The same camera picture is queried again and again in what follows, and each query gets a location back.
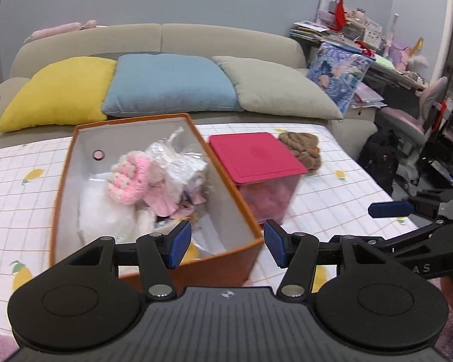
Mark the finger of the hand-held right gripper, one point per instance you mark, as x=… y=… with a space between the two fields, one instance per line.
x=390 y=209
x=404 y=235

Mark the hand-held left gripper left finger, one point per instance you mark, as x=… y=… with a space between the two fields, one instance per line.
x=179 y=242

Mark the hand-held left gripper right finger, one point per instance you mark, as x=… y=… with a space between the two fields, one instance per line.
x=275 y=242

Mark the pink knitted doll dress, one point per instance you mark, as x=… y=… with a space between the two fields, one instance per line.
x=162 y=200

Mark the orange cardboard box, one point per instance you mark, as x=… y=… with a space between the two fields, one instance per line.
x=226 y=200

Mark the pink white crochet toy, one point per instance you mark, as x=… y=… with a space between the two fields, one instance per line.
x=130 y=179

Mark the clear plastic doll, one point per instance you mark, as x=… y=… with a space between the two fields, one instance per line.
x=181 y=162

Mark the white plush toy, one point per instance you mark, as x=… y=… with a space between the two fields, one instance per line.
x=102 y=215

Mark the pink lidded plastic container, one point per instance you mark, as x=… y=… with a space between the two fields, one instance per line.
x=260 y=158

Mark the black backpack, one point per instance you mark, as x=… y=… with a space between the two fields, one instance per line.
x=379 y=158

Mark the pink desk chair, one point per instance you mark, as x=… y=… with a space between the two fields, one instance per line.
x=411 y=120

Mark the brown plush toy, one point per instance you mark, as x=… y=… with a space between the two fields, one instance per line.
x=304 y=149

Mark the cluttered desk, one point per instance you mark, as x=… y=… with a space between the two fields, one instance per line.
x=392 y=71

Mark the blue printed gift bag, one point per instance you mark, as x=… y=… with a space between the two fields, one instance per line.
x=338 y=71

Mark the grey pillow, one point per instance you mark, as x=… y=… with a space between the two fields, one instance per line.
x=279 y=86

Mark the blue pillow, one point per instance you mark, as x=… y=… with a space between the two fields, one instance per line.
x=170 y=83

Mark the lemon print checkered blanket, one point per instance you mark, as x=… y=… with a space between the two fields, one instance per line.
x=19 y=196

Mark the yellow pillow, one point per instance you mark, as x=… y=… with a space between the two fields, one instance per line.
x=60 y=90

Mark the stack of books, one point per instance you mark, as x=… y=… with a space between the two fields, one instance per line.
x=309 y=30

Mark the red hanging ornament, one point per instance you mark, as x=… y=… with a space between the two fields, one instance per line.
x=339 y=13

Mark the beige sofa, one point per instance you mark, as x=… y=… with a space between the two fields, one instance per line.
x=211 y=41

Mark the pink plush toy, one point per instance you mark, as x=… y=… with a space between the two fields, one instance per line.
x=60 y=30

